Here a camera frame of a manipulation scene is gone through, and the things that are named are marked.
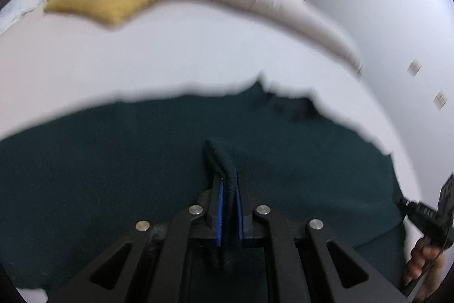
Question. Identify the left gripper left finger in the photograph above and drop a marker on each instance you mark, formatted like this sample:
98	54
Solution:
149	263

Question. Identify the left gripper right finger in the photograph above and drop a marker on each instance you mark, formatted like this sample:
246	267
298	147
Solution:
308	263

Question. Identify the dark green knit sweater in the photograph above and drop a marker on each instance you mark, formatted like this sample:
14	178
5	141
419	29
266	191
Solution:
71	186

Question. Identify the right hand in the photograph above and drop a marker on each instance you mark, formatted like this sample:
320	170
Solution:
423	255

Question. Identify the white bed mattress sheet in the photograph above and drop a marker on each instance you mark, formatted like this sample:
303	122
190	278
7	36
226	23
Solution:
54	64

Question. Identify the white pillow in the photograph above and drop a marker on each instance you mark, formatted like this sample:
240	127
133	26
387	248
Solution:
14	10

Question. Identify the lower wall socket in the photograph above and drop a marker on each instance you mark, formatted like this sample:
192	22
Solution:
440	100

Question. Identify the wall socket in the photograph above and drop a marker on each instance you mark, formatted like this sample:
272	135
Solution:
440	100
414	67

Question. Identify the upper wall socket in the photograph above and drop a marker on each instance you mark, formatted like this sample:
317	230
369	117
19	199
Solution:
414	67

